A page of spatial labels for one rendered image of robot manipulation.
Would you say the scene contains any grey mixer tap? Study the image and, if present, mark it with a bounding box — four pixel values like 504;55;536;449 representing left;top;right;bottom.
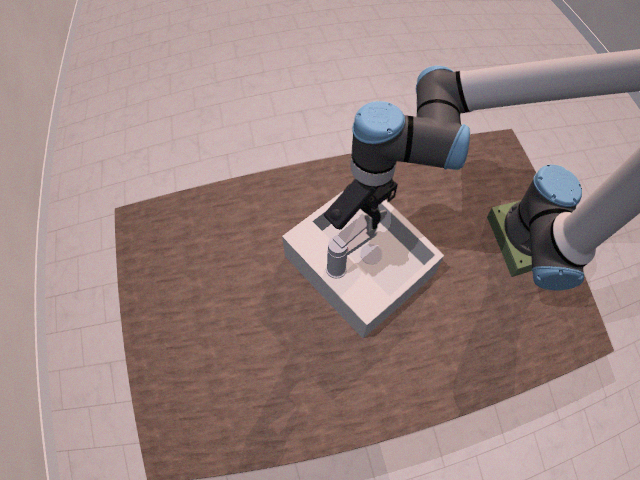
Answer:
326;213;378;279

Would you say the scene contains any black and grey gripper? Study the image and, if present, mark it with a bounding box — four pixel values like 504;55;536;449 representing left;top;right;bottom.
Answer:
361;179;398;238

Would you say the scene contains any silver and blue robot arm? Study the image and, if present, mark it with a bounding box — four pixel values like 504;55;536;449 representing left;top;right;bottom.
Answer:
324;49;640;290

